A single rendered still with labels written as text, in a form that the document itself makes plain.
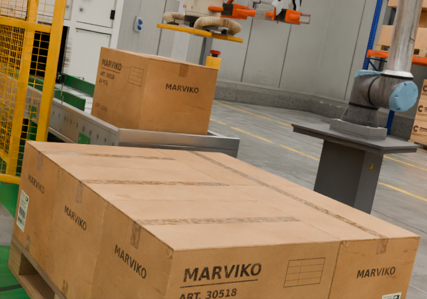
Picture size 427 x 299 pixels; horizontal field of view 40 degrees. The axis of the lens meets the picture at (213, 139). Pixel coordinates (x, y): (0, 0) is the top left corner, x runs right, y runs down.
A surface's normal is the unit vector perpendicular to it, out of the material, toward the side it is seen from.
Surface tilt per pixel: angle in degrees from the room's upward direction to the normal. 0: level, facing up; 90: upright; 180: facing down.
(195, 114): 90
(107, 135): 90
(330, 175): 90
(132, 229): 90
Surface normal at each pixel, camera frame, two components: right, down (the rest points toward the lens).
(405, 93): 0.48, 0.31
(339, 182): -0.62, 0.00
